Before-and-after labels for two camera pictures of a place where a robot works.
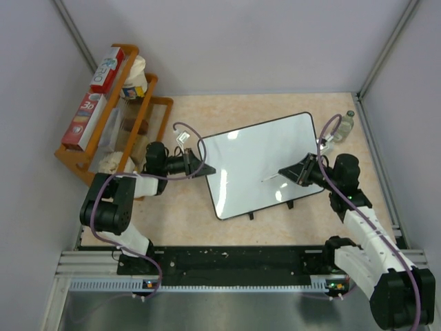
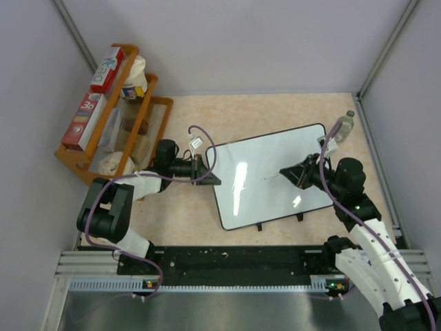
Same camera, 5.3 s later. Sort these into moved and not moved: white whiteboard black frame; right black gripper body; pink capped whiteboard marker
Moved: white whiteboard black frame
Not moved: right black gripper body; pink capped whiteboard marker
